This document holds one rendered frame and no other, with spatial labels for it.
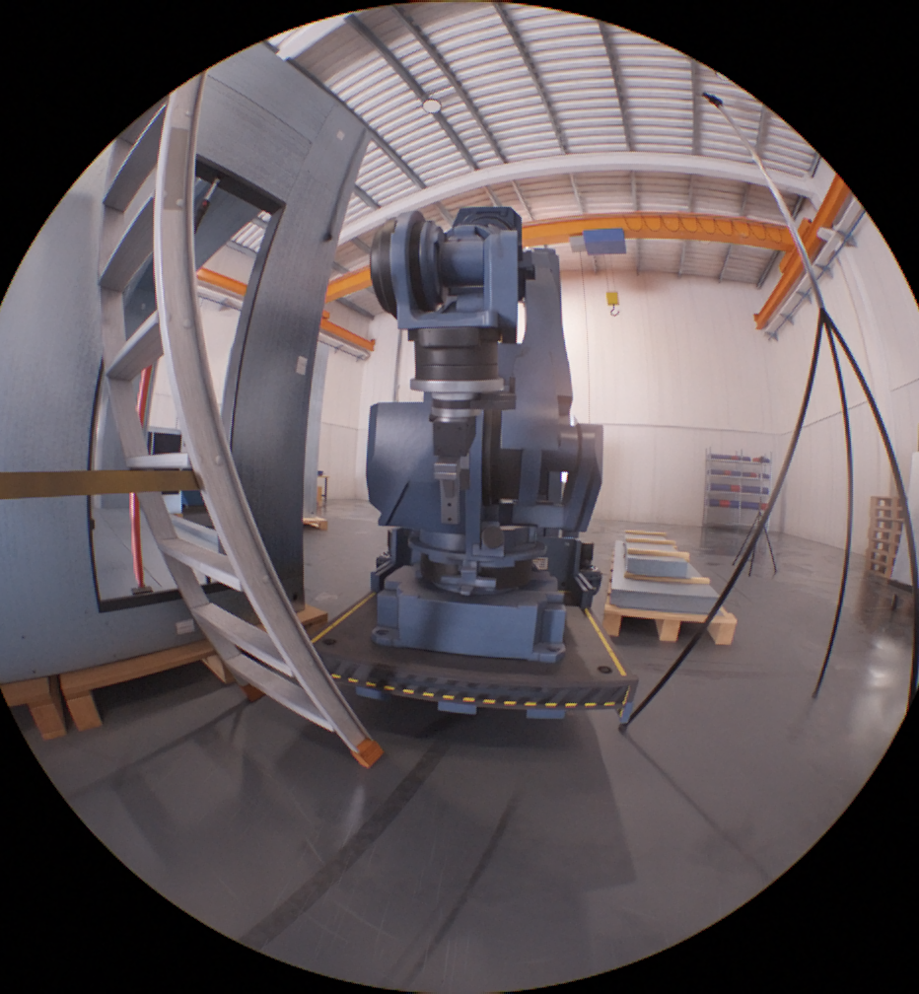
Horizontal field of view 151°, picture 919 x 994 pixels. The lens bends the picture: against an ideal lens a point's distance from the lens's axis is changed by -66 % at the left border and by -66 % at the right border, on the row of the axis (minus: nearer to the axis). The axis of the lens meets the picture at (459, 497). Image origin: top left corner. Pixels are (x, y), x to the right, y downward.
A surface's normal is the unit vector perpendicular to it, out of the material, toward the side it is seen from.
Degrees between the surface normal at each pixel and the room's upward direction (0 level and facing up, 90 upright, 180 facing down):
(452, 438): 112
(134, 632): 90
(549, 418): 71
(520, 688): 90
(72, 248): 90
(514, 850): 0
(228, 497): 88
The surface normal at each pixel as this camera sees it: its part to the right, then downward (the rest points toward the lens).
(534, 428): -0.13, -0.11
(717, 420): -0.44, 0.01
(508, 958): 0.05, -1.00
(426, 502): -0.14, 0.60
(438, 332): -0.15, 0.40
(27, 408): 0.90, 0.06
